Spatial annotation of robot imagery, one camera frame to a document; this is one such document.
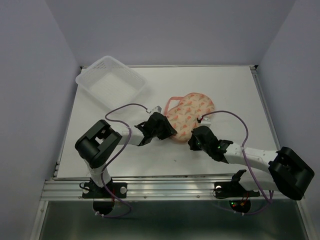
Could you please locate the aluminium frame rail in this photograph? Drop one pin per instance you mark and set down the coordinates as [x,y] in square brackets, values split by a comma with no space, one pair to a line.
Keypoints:
[140,189]

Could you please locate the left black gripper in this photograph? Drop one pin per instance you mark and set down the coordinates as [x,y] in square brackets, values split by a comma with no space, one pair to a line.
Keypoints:
[169,130]

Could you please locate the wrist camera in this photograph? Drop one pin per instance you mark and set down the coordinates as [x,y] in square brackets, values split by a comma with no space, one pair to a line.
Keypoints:
[156,109]
[205,122]

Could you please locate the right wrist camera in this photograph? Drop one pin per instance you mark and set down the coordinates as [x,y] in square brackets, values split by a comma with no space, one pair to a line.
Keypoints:
[205,122]

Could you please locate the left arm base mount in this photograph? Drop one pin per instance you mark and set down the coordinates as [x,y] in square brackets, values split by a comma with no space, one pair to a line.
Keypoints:
[91,191]

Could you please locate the floral mesh laundry bag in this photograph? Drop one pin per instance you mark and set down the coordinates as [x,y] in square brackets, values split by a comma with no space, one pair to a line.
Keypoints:
[183,113]

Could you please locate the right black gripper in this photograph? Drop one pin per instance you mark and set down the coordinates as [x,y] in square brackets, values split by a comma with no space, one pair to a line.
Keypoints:
[191,142]

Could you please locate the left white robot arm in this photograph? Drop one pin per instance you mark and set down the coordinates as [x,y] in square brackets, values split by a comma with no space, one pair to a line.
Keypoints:
[100,141]

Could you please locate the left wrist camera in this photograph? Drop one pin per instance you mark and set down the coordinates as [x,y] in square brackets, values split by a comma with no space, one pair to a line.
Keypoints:
[156,109]

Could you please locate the white plastic basket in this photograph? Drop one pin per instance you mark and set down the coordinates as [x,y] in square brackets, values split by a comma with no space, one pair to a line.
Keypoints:
[111,82]

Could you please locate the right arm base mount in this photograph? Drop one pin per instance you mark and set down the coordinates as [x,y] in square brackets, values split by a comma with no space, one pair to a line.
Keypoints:
[233,188]

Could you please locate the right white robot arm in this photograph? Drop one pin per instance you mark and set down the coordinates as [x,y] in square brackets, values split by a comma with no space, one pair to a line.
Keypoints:
[266,170]

